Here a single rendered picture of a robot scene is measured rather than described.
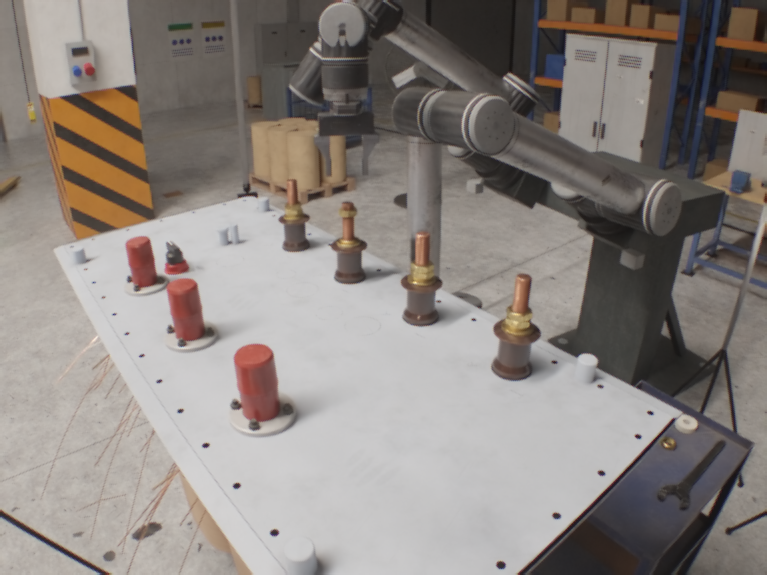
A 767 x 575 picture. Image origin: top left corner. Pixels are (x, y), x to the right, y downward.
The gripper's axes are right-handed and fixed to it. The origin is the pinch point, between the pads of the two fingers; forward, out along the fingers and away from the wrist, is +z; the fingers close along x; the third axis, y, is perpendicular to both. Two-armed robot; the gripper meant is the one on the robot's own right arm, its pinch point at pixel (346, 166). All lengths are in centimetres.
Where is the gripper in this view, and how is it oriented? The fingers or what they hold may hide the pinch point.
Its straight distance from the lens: 136.1
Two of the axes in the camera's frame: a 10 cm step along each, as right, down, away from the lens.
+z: 0.0, 8.9, 4.6
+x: -10.0, 0.4, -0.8
